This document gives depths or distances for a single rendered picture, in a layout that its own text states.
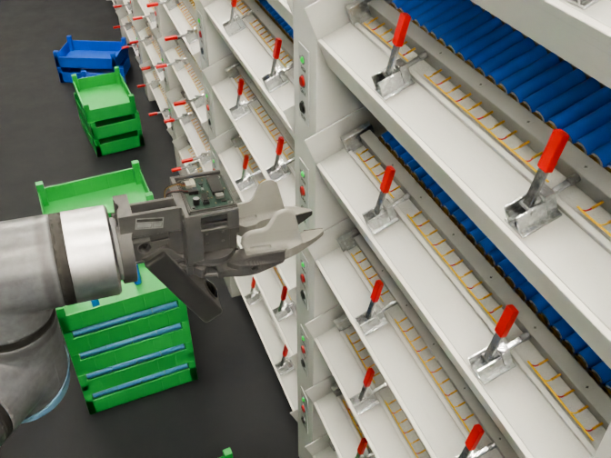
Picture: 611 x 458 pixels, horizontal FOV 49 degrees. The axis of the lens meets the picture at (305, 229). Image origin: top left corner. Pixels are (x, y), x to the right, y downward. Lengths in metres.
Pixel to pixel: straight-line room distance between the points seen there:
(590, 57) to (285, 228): 0.33
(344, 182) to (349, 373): 0.40
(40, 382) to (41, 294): 0.11
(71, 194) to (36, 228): 1.48
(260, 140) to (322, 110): 0.48
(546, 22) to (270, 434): 1.46
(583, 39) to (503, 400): 0.38
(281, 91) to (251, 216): 0.53
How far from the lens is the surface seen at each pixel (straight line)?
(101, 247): 0.64
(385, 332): 1.03
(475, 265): 0.80
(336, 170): 1.01
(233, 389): 1.92
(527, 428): 0.72
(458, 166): 0.68
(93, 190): 2.14
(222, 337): 2.05
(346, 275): 1.12
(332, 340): 1.29
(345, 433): 1.41
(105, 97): 3.01
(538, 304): 0.77
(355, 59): 0.88
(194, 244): 0.65
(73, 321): 1.69
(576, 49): 0.52
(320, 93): 0.98
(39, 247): 0.64
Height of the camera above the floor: 1.52
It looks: 39 degrees down
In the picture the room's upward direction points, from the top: straight up
